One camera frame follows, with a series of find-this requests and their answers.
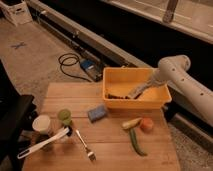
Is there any orange peach toy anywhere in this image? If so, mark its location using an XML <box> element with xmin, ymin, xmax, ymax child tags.
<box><xmin>140</xmin><ymin>118</ymin><xmax>154</xmax><ymax>132</ymax></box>

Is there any silver fork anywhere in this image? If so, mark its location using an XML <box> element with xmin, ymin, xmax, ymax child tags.
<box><xmin>75</xmin><ymin>130</ymin><xmax>96</xmax><ymax>162</ymax></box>

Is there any metal rail track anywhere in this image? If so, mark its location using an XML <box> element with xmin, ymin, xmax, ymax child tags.
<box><xmin>26</xmin><ymin>0</ymin><xmax>213</xmax><ymax>148</ymax></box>

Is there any yellow plastic tray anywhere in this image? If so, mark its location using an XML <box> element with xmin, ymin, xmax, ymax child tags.
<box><xmin>102</xmin><ymin>67</ymin><xmax>172</xmax><ymax>109</ymax></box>

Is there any black cable coil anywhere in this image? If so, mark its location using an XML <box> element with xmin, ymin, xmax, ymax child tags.
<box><xmin>58</xmin><ymin>53</ymin><xmax>93</xmax><ymax>82</ymax></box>

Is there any wooden table board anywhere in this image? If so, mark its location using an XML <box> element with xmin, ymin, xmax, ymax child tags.
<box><xmin>23</xmin><ymin>83</ymin><xmax>181</xmax><ymax>171</ymax></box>

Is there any blue grey towel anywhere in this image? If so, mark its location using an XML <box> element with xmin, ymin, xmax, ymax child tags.
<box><xmin>127</xmin><ymin>83</ymin><xmax>149</xmax><ymax>99</ymax></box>

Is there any white cardboard box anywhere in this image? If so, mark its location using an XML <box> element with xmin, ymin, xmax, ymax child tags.
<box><xmin>0</xmin><ymin>0</ymin><xmax>32</xmax><ymax>26</ymax></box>

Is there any black chair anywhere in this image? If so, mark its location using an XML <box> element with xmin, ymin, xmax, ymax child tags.
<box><xmin>0</xmin><ymin>60</ymin><xmax>37</xmax><ymax>171</ymax></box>

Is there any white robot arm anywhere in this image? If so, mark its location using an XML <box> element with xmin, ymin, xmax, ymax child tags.
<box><xmin>148</xmin><ymin>55</ymin><xmax>213</xmax><ymax>127</ymax></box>

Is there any white plastic spatula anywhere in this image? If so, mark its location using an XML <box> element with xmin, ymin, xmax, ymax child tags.
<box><xmin>17</xmin><ymin>127</ymin><xmax>70</xmax><ymax>159</ymax></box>

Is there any green chili pepper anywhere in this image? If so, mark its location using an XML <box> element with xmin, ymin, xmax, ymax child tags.
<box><xmin>129</xmin><ymin>128</ymin><xmax>147</xmax><ymax>156</ymax></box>

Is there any blue sponge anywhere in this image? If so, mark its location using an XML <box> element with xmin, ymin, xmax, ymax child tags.
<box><xmin>88</xmin><ymin>105</ymin><xmax>107</xmax><ymax>122</ymax></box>

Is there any yellow banana toy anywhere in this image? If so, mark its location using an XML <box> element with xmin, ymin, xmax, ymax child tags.
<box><xmin>122</xmin><ymin>118</ymin><xmax>141</xmax><ymax>130</ymax></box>

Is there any dark brown item in tray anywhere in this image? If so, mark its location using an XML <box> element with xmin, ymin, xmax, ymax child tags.
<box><xmin>106</xmin><ymin>94</ymin><xmax>128</xmax><ymax>99</ymax></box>

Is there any blue power box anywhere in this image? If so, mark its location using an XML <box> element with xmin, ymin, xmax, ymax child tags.
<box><xmin>80</xmin><ymin>59</ymin><xmax>95</xmax><ymax>71</ymax></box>

